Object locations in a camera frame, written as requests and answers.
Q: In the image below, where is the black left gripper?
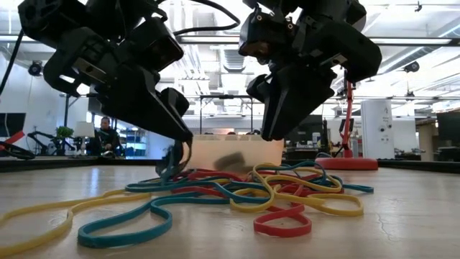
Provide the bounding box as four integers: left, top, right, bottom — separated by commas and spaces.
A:
42, 27, 194, 143

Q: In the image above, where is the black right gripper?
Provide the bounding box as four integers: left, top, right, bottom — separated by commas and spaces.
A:
246, 17, 383, 142

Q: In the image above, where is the yellow rubber band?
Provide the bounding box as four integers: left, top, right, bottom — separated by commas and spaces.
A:
181, 140, 194, 170
267, 183, 364, 218
229, 172, 277, 214
251, 162, 343, 194
0, 189, 152, 258

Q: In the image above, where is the blue rubber band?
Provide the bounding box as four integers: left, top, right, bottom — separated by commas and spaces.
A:
156, 142, 188, 186
124, 178, 274, 203
314, 161, 374, 194
77, 191, 252, 249

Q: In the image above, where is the wide black rubber band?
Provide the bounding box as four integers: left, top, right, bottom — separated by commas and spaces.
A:
214, 150, 249, 173

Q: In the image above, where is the orange translucent plastic bin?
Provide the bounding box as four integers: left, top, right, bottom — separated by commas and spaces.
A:
186, 135, 285, 174

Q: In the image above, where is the red rubber band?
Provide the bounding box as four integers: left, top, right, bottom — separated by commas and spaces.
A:
253, 202, 313, 239
170, 185, 231, 199
276, 181, 346, 198
174, 168, 247, 183

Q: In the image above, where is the blue storage shelf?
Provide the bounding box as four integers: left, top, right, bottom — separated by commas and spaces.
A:
124, 127, 147, 158

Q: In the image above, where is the black computer monitor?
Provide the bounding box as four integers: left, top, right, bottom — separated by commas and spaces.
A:
0, 112, 27, 137
436, 111, 460, 145
285, 114, 324, 147

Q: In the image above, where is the person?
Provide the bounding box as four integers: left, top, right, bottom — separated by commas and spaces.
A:
89, 116, 123, 158

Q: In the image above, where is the white table lamp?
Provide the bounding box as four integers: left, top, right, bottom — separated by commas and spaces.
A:
73, 121, 96, 156

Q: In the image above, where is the red desk lamp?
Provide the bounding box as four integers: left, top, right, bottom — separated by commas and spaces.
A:
314, 12, 379, 171

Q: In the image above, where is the small green potted plant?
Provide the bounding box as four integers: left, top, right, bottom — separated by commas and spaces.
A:
55, 125, 75, 140

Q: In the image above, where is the black round ceiling fixture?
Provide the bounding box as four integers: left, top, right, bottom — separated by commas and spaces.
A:
27, 60, 45, 78
402, 60, 420, 74

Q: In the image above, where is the overhead beam with light strip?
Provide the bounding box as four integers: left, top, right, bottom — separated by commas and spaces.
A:
0, 33, 460, 47

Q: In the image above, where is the red and black clamp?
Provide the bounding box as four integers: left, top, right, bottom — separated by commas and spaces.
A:
0, 130, 36, 161

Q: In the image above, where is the black metal frame stand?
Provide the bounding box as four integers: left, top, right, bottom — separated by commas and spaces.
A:
199, 94, 254, 136
59, 92, 121, 130

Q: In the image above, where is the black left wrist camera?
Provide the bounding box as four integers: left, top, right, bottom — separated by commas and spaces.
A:
124, 17, 185, 73

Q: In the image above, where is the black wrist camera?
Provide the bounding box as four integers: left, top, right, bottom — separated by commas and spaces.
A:
238, 6, 301, 65
124, 17, 185, 73

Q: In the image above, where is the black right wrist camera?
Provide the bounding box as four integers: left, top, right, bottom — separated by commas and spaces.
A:
238, 6, 301, 65

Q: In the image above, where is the black camera cable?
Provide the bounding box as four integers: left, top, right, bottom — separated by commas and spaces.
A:
157, 0, 241, 37

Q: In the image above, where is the black metal table frame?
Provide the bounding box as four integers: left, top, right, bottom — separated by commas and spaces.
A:
0, 155, 460, 175

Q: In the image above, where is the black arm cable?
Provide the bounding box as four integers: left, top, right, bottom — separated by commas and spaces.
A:
0, 28, 24, 96

